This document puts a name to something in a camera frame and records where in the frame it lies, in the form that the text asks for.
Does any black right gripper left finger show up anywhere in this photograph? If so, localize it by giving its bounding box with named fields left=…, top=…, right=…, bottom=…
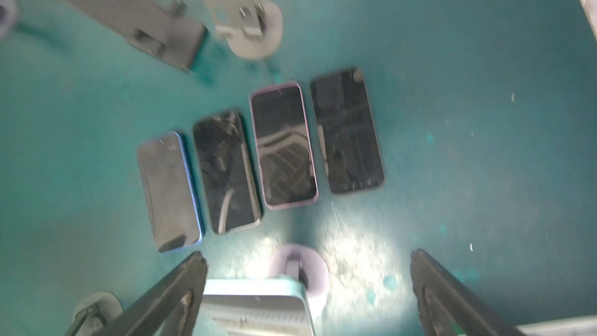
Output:
left=96, top=251, right=208, bottom=335

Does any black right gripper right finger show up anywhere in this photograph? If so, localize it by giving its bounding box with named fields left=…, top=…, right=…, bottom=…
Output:
left=410, top=249, right=522, bottom=335

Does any black phone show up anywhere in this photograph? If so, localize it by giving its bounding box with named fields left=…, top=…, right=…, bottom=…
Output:
left=309, top=67, right=385, bottom=195
left=200, top=276, right=315, bottom=335
left=136, top=131, right=205, bottom=254

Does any black phone stand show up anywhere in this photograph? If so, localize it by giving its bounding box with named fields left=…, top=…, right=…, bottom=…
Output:
left=192, top=110, right=262, bottom=235

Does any phone with pink case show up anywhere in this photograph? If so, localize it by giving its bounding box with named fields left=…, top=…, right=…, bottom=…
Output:
left=250, top=81, right=319, bottom=210

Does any black folding stand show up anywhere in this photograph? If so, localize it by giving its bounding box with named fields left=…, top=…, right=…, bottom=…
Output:
left=63, top=0, right=207, bottom=72

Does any grey stand front-left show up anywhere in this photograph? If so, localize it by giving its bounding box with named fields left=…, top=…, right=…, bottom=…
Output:
left=65, top=291, right=123, bottom=336

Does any grey round-base phone stand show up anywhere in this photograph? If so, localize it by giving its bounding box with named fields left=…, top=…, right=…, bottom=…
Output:
left=204, top=0, right=284, bottom=61

